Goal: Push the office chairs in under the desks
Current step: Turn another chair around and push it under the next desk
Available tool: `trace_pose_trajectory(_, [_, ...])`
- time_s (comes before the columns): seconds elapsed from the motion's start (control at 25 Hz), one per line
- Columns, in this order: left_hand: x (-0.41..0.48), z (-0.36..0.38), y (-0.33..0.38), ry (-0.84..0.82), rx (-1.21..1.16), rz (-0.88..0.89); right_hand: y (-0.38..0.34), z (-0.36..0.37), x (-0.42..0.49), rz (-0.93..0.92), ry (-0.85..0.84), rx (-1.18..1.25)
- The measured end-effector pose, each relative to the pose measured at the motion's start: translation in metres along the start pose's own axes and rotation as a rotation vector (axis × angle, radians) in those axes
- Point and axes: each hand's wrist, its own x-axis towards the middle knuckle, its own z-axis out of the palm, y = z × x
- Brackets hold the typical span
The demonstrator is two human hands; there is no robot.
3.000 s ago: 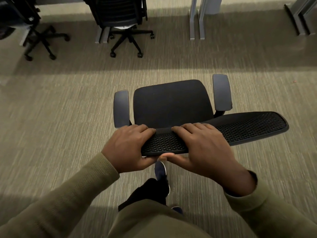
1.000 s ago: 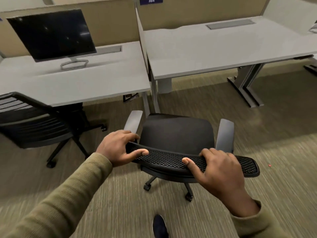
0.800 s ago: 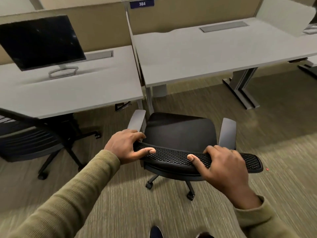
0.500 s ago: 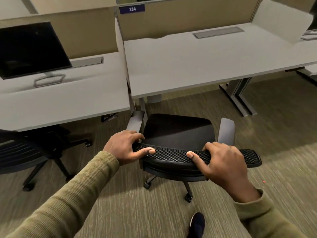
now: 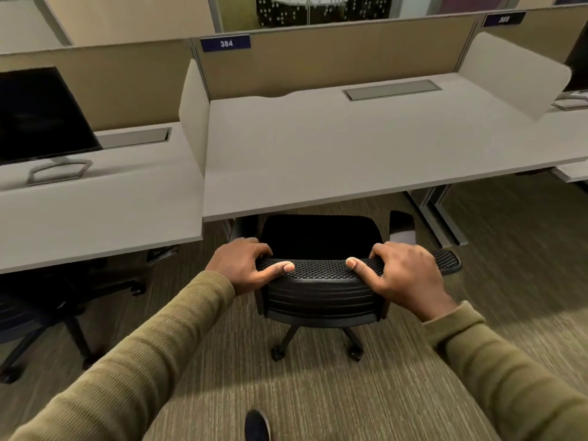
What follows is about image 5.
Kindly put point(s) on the person's left hand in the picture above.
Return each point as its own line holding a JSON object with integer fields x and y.
{"x": 239, "y": 266}

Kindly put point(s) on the person's right hand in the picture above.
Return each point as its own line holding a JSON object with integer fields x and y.
{"x": 404, "y": 277}

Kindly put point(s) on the black mesh office chair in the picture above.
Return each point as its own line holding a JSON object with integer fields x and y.
{"x": 321, "y": 280}

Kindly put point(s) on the grey metal desk leg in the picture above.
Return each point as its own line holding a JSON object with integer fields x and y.
{"x": 436, "y": 213}

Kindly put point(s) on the person's dark shoe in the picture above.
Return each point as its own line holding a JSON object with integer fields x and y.
{"x": 256, "y": 427}

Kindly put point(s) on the person's right thumb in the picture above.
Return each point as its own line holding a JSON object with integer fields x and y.
{"x": 363, "y": 270}

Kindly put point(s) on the person's left forearm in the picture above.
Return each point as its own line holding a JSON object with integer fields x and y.
{"x": 124, "y": 372}

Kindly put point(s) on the person's right forearm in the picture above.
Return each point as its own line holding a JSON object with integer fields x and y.
{"x": 500, "y": 376}

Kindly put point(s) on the beige desk partition panel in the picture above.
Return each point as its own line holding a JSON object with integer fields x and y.
{"x": 535, "y": 34}
{"x": 99, "y": 84}
{"x": 330, "y": 57}

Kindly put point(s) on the silver monitor stand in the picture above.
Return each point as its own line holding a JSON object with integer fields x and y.
{"x": 572, "y": 101}
{"x": 57, "y": 170}

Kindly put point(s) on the person's left thumb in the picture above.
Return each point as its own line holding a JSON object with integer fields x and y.
{"x": 274, "y": 270}

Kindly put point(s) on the white side divider screen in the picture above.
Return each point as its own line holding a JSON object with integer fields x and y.
{"x": 195, "y": 119}
{"x": 514, "y": 73}

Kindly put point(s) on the black computer monitor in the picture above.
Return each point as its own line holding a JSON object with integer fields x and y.
{"x": 578, "y": 64}
{"x": 39, "y": 114}

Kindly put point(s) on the blue desk number label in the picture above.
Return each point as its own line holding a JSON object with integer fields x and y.
{"x": 504, "y": 19}
{"x": 225, "y": 43}

